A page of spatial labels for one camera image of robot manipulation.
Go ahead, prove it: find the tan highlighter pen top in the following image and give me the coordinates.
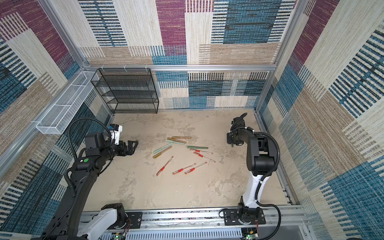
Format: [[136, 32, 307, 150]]
[[172, 136, 192, 139]]

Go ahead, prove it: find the tan highlighter pen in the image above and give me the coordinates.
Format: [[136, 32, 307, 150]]
[[167, 138, 187, 143], [153, 146, 172, 159], [172, 136, 192, 139]]

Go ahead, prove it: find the dark green marker pen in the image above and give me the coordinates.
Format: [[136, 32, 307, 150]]
[[187, 146, 209, 149]]

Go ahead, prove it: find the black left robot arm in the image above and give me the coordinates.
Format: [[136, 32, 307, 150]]
[[39, 124, 138, 240]]

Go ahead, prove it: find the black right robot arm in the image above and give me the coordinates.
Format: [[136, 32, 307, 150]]
[[227, 113, 281, 220]]

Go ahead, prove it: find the tan highlighter pen lower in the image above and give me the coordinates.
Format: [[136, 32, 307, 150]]
[[153, 146, 172, 159]]

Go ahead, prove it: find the red pen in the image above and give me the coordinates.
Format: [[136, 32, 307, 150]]
[[190, 149, 213, 155], [185, 162, 207, 175], [194, 152, 216, 163], [172, 163, 196, 175], [156, 156, 174, 176]]

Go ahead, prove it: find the mint highlighter pen upper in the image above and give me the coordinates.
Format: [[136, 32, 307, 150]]
[[165, 140, 186, 145]]

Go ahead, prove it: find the mint highlighter pen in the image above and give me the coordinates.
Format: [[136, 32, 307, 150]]
[[153, 143, 173, 154], [165, 140, 186, 145]]

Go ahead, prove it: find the mint highlighter pen lower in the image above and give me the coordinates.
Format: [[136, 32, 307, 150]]
[[153, 143, 173, 154]]

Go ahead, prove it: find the red pen leftmost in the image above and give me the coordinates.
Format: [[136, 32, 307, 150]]
[[156, 156, 174, 176]]

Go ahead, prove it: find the red pen middle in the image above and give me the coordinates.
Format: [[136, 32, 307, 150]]
[[172, 163, 196, 175]]

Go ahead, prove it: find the red pen right lower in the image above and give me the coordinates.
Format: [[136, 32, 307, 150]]
[[185, 162, 207, 175]]

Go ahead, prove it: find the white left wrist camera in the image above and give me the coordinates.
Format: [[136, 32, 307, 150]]
[[109, 124, 123, 146]]

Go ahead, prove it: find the black wire mesh shelf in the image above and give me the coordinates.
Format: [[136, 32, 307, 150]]
[[91, 68, 159, 114]]

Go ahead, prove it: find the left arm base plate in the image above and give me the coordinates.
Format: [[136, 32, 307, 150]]
[[107, 212, 143, 231]]

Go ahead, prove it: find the white wire mesh basket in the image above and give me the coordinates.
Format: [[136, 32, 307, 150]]
[[36, 71, 95, 135]]

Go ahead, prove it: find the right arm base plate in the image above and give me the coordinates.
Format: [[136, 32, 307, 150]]
[[219, 208, 266, 226]]

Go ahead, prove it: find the aluminium front rail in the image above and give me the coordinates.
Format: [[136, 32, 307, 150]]
[[80, 204, 307, 240]]

